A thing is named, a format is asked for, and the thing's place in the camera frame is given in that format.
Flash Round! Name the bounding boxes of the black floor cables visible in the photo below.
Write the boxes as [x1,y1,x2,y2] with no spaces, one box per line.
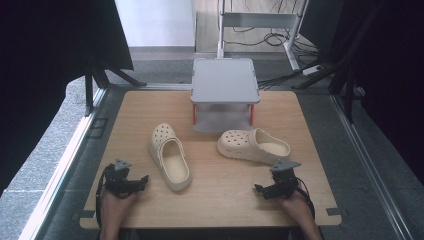
[222,0,323,92]

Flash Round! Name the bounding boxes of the black metal stands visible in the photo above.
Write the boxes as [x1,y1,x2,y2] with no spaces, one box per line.
[291,0,384,125]

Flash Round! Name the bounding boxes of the grey shoe rack red posts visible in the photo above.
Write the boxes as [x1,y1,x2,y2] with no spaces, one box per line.
[190,57,261,134]

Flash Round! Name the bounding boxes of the black tripod stand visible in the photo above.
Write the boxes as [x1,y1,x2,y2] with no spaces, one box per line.
[83,49,148,118]

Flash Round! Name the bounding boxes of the aluminium rail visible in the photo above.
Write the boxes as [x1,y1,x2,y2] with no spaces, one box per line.
[329,94,415,240]
[18,87,108,240]
[111,82,193,92]

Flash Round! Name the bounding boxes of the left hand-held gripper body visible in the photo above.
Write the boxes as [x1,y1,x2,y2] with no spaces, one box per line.
[104,158,141,198]

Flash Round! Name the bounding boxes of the white metal stand frame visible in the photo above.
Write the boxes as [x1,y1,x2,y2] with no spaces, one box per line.
[216,0,310,72]

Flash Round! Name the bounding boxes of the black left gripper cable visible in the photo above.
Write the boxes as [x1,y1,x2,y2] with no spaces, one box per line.
[95,163,116,229]

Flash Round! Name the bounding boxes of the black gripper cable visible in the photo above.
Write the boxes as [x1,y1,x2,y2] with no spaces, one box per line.
[293,175,317,221]
[95,163,116,229]

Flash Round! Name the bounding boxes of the person's right hand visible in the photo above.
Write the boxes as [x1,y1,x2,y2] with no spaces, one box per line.
[278,190,315,228]

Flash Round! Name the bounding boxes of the white power strip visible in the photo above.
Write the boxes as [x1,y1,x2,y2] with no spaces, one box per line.
[301,64,324,77]

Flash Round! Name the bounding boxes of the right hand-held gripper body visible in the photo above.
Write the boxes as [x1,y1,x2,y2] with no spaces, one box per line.
[266,158,302,200]

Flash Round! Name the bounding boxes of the cream clog shoe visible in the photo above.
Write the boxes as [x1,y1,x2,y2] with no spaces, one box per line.
[217,127,292,166]
[148,122,193,192]

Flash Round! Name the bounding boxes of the dark curtain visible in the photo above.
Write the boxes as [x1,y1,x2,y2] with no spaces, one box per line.
[0,0,135,196]
[333,0,424,186]

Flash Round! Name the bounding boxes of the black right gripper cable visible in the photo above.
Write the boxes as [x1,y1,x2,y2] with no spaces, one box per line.
[293,175,317,221]

